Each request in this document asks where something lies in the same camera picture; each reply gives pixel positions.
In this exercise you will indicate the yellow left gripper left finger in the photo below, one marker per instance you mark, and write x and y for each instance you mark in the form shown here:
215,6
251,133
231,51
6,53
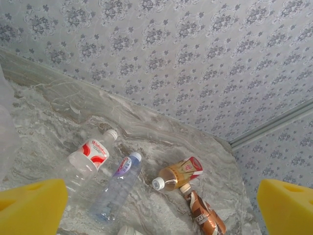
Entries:
29,208

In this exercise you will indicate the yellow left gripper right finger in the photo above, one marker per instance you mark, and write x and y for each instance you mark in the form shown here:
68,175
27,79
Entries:
288,210

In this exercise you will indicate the brown coffee bottle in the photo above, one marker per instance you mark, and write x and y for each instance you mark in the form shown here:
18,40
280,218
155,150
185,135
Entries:
205,213

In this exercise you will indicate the clear bottle red white label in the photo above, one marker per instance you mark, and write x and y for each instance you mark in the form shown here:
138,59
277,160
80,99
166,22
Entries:
95,151

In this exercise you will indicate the clear bottle blue purple label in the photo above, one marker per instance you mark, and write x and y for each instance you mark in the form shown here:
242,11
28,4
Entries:
122,181

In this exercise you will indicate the clear bottle green white label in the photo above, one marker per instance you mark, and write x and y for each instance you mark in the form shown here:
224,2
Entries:
128,231

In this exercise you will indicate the translucent plastic bin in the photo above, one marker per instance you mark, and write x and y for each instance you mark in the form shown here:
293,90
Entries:
5,122

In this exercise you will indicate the amber tea bottle gold label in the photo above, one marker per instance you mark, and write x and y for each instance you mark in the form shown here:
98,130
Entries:
181,172

